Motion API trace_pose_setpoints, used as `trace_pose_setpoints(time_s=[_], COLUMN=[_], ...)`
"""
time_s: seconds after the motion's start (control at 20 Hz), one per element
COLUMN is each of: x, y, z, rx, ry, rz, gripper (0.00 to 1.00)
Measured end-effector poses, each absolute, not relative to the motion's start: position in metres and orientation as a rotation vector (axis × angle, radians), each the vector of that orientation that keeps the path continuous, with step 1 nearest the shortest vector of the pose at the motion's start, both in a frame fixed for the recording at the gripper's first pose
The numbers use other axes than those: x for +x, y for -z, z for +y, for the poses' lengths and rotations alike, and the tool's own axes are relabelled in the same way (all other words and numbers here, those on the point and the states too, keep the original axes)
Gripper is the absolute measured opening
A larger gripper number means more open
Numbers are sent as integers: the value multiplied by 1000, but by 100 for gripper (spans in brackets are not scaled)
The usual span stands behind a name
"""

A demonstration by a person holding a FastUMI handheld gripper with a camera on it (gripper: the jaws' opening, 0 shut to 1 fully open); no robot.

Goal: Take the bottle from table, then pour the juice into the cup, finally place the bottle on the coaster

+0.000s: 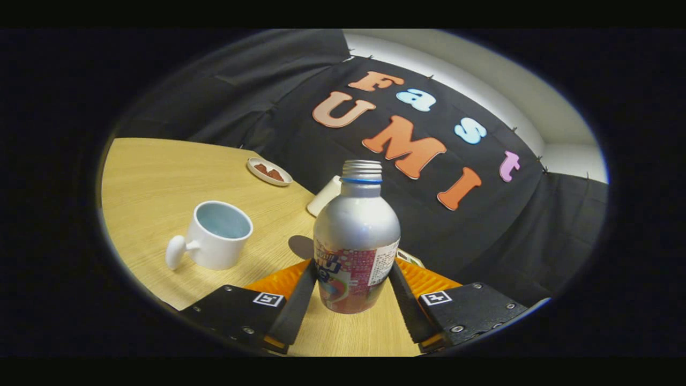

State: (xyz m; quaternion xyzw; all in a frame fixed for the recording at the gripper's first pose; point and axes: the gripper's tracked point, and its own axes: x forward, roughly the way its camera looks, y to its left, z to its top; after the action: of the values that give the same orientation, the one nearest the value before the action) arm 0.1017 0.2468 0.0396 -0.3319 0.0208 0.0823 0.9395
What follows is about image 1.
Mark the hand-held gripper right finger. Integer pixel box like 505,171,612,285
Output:
389,257,531,353

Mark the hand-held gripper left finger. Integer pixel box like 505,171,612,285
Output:
178,258,318,354

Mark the dark round coaster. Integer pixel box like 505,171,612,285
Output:
288,235,315,261

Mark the silver juice bottle pink label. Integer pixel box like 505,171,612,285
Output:
313,160,401,315

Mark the white cup blue inside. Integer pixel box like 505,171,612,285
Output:
165,201,253,271

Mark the white divided dish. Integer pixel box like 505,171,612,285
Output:
397,248,425,269

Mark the black backdrop cloth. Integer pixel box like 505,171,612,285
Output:
115,29,609,309

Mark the white toaster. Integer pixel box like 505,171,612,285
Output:
307,175,342,217

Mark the white round plate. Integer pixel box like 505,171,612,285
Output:
247,157,294,187

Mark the wooden table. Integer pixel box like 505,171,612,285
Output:
101,138,424,357

